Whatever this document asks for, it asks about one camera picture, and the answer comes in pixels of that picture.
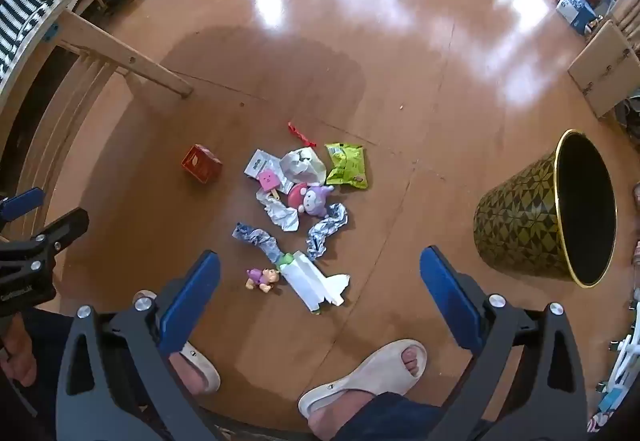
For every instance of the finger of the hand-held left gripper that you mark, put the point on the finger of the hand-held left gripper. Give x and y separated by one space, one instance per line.
60 227
22 203

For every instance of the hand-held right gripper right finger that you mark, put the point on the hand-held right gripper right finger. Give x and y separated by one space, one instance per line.
447 293

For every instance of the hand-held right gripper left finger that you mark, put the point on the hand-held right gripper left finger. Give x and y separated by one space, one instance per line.
192 293

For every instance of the black gold patterned trash bin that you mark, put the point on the black gold patterned trash bin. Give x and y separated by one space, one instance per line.
540 226

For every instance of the blue silver wrapper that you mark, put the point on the blue silver wrapper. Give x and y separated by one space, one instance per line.
257 240
327 227

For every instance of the pink purple plush toy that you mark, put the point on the pink purple plush toy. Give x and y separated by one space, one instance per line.
311 201

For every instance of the green snack packet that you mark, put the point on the green snack packet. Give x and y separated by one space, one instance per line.
346 164

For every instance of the white plastic bag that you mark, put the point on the white plastic bag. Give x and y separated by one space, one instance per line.
301 164

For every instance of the person's left hand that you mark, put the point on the person's left hand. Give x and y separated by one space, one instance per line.
16 356

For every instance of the small purple doll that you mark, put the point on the small purple doll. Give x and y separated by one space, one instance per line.
262 278

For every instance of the white slipper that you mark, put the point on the white slipper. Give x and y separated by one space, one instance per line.
197 371
365 378

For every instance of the white paper carton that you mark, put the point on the white paper carton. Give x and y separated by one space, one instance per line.
315 283

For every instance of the red cardboard box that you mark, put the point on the red cardboard box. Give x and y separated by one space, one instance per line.
201 164

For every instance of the pink popsicle toy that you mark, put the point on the pink popsicle toy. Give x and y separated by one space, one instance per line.
267 181

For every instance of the person's right leg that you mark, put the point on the person's right leg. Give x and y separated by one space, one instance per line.
385 418

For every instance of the black white striped blanket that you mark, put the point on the black white striped blanket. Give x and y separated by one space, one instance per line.
20 18

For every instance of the white toy bike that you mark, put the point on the white toy bike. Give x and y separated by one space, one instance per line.
620 371

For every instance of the red wrapper strip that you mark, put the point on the red wrapper strip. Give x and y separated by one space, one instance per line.
301 133

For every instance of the blue cardboard box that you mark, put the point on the blue cardboard box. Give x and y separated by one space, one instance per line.
575 7

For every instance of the wooden chair frame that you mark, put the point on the wooden chair frame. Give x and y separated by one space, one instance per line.
117 57

